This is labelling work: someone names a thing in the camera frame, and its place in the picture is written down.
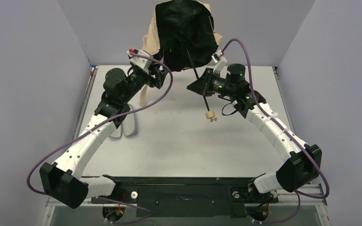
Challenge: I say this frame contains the purple zippered umbrella case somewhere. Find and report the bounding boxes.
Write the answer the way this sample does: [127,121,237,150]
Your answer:
[108,113,139,140]

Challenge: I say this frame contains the beige umbrella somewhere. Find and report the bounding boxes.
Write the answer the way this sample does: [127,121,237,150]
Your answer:
[139,0,223,123]

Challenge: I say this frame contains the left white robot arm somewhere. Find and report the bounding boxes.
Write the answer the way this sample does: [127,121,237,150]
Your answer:
[39,65,172,209]

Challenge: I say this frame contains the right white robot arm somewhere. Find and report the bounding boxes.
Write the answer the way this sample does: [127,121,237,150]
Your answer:
[187,64,322,194]

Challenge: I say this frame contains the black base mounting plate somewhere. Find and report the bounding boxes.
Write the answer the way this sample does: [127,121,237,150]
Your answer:
[91,177,279,218]

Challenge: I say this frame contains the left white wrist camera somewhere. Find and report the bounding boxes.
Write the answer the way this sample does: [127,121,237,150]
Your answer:
[127,49,152,71]

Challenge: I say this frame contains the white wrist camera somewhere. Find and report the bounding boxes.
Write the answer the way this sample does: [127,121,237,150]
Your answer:
[127,49,152,71]
[212,49,228,74]

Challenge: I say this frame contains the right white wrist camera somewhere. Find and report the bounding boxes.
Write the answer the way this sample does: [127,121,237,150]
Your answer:
[212,49,228,74]

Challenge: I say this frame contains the aluminium left side rail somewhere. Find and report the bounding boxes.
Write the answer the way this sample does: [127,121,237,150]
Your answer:
[73,65,99,139]

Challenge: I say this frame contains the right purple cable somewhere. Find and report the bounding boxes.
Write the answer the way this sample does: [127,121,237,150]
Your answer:
[222,39,330,225]

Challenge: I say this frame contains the purple cable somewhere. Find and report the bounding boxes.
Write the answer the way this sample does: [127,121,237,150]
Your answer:
[222,39,330,225]
[26,51,174,225]

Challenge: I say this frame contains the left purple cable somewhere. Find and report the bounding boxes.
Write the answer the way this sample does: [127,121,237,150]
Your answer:
[26,51,174,225]

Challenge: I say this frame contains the aluminium front rail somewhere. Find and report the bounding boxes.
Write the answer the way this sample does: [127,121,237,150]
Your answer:
[46,185,328,207]

